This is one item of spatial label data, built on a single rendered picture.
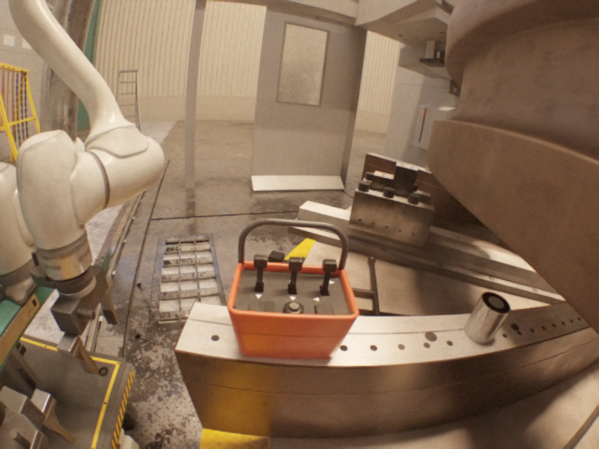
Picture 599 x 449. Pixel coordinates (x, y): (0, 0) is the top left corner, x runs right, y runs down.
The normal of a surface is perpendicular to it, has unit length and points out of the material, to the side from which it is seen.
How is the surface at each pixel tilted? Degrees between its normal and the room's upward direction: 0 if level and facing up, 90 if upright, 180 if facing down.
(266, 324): 97
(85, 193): 89
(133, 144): 61
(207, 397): 90
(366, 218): 90
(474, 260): 72
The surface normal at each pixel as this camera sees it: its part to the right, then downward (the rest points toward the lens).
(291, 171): 0.36, 0.43
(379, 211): -0.36, 0.36
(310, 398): 0.01, 0.43
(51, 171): 0.85, 0.13
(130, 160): 0.90, -0.18
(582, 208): -0.99, -0.08
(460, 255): -0.32, 0.06
